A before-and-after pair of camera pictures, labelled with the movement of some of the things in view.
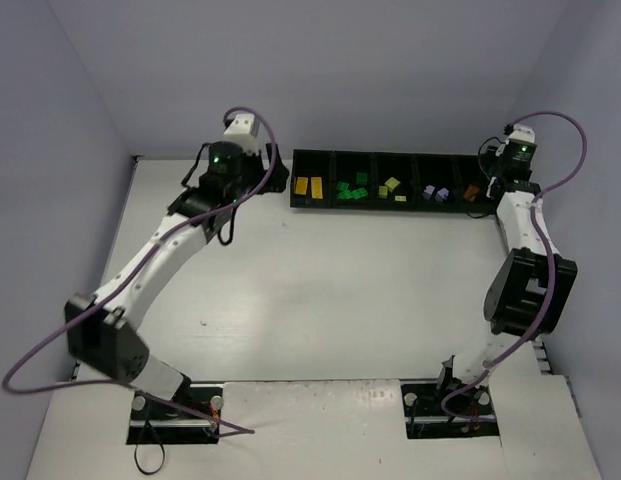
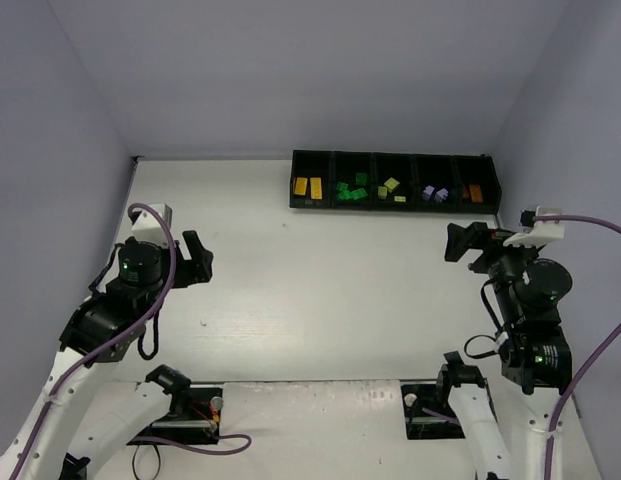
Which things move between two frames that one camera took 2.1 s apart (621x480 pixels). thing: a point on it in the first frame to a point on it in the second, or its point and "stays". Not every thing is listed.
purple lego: [442, 194] stays
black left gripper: [269, 170] to [194, 259]
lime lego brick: [391, 184] stays
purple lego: [427, 192] stays
